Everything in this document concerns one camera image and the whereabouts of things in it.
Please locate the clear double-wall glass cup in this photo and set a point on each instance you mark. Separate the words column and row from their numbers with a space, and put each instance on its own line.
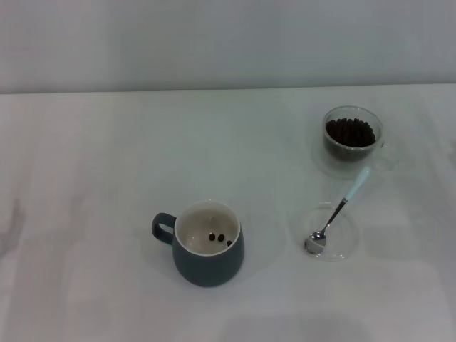
column 380, row 126

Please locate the glass cup of coffee beans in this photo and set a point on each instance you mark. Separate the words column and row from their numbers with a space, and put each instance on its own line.
column 351, row 133

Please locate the dark grey mug white inside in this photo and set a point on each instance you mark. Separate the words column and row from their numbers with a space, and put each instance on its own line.
column 210, row 263

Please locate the clear glass saucer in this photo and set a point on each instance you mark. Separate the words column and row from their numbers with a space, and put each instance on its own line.
column 342, row 246

